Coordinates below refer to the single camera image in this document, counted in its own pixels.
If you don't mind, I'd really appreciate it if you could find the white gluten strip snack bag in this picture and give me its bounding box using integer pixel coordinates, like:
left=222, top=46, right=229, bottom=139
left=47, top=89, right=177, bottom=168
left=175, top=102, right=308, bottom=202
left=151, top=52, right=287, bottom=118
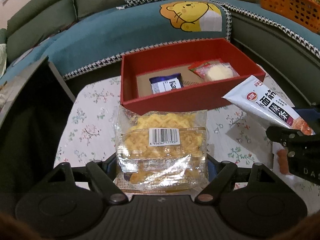
left=223, top=75, right=314, bottom=135

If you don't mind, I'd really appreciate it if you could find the white pink sausage packet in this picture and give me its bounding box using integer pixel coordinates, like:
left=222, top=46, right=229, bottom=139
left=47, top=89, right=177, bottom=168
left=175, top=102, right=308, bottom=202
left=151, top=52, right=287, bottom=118
left=272, top=147, right=295, bottom=183

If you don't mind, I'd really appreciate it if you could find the dark side table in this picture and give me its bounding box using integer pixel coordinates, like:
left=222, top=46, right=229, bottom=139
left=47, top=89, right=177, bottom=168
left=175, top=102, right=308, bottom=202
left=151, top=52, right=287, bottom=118
left=1, top=57, right=75, bottom=194

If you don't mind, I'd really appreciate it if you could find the blue foil snack packet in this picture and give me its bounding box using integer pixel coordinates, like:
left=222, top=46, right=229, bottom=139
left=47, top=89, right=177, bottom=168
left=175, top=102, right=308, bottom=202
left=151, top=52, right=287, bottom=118
left=149, top=73, right=183, bottom=94

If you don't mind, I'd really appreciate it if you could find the round white cake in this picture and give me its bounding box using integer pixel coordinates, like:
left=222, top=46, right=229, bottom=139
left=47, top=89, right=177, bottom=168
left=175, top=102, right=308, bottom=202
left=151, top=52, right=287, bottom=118
left=204, top=63, right=239, bottom=81

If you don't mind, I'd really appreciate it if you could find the dark green sofa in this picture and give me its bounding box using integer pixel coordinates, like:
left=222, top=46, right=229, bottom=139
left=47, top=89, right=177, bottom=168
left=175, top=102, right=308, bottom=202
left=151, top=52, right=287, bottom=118
left=1, top=0, right=319, bottom=106

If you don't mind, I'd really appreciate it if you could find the clear bag of yellow crackers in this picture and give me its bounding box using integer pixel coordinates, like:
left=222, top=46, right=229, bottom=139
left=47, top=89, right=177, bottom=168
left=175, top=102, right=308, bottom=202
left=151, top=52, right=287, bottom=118
left=114, top=106, right=208, bottom=194

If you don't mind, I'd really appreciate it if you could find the orange plastic basket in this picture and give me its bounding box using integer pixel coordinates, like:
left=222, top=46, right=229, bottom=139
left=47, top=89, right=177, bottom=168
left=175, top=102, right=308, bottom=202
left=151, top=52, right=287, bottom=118
left=260, top=0, right=319, bottom=33

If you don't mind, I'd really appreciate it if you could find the floral tablecloth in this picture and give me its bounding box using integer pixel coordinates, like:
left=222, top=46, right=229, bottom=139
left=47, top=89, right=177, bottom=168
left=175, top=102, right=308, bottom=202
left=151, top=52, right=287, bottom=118
left=53, top=72, right=320, bottom=215

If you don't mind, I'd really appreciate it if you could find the white Kaprons wafer packet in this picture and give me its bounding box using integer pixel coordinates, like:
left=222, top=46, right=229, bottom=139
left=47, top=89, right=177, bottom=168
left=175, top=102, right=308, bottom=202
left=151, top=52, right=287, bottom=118
left=151, top=79, right=182, bottom=94

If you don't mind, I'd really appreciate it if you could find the red green snack sachet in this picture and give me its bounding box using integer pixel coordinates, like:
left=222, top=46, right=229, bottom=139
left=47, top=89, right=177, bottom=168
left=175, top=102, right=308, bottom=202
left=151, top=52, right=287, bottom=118
left=188, top=59, right=223, bottom=79

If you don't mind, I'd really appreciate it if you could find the red cardboard box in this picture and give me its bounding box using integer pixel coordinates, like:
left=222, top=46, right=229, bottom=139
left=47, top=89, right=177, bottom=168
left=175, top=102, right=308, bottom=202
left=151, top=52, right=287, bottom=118
left=120, top=38, right=265, bottom=114

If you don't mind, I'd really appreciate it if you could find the teal sofa cover with lion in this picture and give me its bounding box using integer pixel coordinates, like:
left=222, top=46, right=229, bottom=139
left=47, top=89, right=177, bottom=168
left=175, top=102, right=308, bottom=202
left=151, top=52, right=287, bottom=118
left=1, top=0, right=319, bottom=82

